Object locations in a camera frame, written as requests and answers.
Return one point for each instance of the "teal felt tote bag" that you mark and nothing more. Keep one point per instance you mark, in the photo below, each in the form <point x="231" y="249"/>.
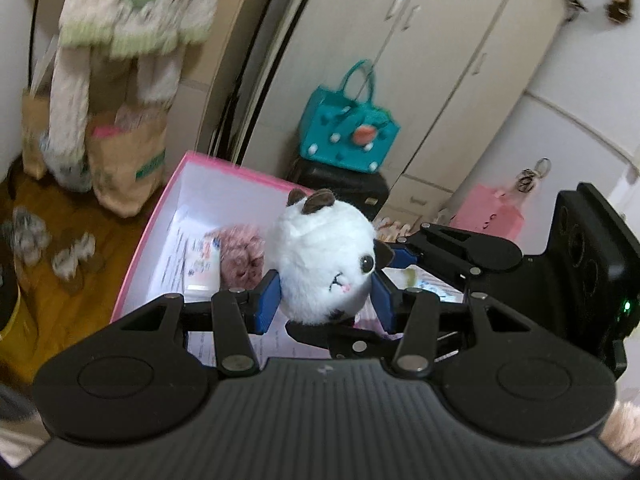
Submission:
<point x="340" y="130"/>

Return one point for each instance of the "yellow trash bin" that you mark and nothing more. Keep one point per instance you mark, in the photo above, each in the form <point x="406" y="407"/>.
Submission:
<point x="20" y="330"/>

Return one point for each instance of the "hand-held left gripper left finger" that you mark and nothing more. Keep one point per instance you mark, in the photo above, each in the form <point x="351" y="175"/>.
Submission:
<point x="267" y="305"/>

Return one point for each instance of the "pink cardboard box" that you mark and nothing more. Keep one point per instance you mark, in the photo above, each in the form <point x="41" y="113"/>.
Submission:
<point x="210" y="195"/>

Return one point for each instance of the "beige wardrobe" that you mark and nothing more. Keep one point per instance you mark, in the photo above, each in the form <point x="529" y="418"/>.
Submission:
<point x="450" y="60"/>

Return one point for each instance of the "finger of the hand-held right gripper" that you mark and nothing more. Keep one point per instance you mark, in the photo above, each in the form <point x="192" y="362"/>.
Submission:
<point x="345" y="342"/>
<point x="450" y="250"/>

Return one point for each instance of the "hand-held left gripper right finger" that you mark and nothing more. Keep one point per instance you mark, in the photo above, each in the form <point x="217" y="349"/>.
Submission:
<point x="382" y="305"/>

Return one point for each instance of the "beige cabinet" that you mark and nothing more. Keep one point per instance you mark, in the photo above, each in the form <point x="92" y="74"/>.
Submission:
<point x="210" y="60"/>

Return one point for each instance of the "black folded tripod stand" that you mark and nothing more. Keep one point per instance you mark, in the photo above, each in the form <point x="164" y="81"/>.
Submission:
<point x="250" y="85"/>

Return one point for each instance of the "pink floral scrunchie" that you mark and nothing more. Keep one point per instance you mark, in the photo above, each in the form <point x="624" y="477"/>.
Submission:
<point x="240" y="255"/>

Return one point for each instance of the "small white printed packet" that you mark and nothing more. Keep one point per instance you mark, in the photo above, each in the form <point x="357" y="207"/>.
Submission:
<point x="205" y="265"/>

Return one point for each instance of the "black coat rack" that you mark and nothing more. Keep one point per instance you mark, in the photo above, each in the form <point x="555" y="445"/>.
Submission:
<point x="35" y="50"/>

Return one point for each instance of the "large green-print paper bag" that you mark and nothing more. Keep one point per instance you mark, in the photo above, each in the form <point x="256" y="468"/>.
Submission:
<point x="125" y="170"/>

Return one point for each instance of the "white panda plush toy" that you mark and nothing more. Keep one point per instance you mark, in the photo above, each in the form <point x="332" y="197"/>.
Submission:
<point x="320" y="250"/>

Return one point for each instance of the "black suitcase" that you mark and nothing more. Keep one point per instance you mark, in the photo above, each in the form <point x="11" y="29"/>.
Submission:
<point x="345" y="190"/>

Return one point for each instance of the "white refrigerator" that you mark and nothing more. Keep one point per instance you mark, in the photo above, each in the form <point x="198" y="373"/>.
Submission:
<point x="575" y="125"/>

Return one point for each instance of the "pink shopping bag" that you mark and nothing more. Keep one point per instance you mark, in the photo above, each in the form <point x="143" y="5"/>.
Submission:
<point x="485" y="210"/>

